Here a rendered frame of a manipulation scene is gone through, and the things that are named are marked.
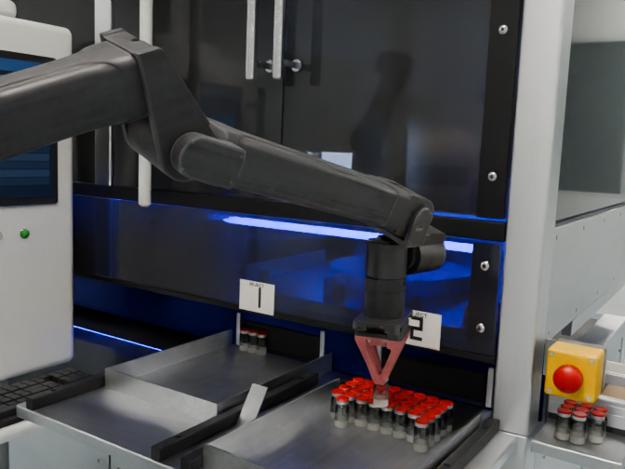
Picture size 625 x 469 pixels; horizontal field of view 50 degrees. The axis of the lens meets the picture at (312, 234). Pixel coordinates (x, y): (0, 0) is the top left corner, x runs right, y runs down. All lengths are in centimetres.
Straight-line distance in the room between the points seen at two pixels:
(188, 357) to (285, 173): 74
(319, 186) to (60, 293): 96
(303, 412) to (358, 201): 44
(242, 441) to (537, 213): 55
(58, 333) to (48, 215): 27
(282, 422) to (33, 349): 70
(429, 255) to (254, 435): 37
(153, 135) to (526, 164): 62
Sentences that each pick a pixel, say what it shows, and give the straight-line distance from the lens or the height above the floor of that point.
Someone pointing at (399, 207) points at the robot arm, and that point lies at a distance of 85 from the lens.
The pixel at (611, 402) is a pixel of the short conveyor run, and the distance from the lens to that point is 119.
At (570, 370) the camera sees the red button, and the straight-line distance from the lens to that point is 104.
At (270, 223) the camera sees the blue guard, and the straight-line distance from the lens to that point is 127.
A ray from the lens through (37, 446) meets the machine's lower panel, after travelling 197.
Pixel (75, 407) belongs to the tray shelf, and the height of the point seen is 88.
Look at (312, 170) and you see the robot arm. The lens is 73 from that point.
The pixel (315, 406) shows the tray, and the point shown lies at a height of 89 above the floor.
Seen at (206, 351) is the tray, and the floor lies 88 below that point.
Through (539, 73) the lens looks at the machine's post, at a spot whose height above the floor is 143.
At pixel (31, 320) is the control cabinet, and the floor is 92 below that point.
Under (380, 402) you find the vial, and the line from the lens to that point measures 98.
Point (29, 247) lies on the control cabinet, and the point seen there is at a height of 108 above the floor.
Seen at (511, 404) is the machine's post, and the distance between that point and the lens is 112.
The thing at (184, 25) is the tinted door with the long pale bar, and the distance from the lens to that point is 144.
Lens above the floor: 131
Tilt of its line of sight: 7 degrees down
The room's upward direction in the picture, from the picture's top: 2 degrees clockwise
